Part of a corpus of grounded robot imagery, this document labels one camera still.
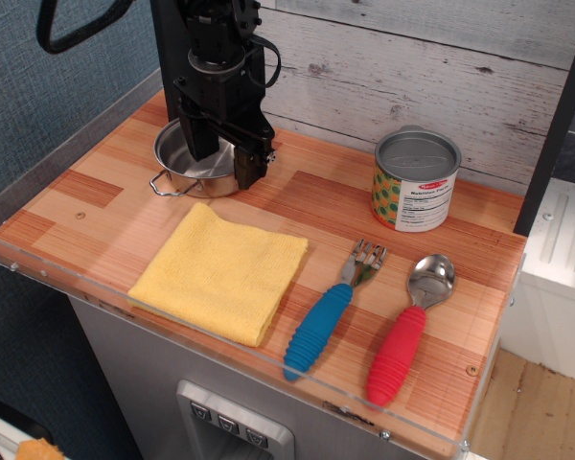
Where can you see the small stainless steel pot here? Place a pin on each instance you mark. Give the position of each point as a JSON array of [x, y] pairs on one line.
[[181, 175]]

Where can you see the black right shelf post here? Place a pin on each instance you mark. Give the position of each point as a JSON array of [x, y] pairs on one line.
[[549, 155]]

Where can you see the white toy sink unit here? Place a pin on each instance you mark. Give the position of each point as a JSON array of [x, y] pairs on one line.
[[539, 322]]

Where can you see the grey toy fridge cabinet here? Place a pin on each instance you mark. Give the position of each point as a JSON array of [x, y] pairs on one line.
[[188, 395]]

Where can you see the toy food can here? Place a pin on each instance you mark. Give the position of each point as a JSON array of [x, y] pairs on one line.
[[413, 179]]

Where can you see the yellow folded cloth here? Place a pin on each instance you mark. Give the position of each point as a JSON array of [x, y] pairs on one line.
[[223, 277]]

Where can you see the blue handled fork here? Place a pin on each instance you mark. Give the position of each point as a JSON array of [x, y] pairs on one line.
[[314, 332]]

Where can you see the red handled spoon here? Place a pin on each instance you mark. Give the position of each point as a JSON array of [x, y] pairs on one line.
[[430, 283]]

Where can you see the orange object bottom left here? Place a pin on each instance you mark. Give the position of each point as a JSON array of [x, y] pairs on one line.
[[38, 449]]

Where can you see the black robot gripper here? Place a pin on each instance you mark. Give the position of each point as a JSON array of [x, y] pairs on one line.
[[220, 97]]

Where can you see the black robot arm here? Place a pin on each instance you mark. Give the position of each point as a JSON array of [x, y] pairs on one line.
[[215, 26]]

